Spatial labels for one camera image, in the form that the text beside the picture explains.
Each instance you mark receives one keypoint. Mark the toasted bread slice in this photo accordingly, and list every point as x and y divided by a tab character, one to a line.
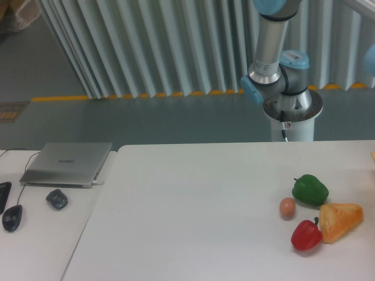
338	219

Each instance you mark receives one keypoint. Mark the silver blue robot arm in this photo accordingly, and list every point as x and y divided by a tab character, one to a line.
272	49

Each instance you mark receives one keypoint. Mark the red bell pepper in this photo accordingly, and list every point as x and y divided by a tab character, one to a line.
306	235

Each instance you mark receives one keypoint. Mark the black computer mouse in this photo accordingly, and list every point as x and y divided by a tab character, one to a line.
12	218

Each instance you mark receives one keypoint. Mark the silver closed laptop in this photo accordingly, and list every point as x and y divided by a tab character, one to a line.
67	164

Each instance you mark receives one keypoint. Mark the white corrugated partition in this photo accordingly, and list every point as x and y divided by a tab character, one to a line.
137	48

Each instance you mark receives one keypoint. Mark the wooden board corner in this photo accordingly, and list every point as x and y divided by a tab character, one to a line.
373	155

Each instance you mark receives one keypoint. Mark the green bell pepper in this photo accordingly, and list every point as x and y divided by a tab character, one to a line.
310	190

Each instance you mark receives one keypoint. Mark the black keyboard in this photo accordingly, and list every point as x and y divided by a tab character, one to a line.
5	188

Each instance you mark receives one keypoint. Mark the small dark grey device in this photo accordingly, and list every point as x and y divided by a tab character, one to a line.
57	199

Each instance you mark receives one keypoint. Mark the brown egg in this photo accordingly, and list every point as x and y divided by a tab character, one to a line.
287	207

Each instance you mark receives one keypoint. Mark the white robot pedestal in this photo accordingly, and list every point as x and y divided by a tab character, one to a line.
292	131

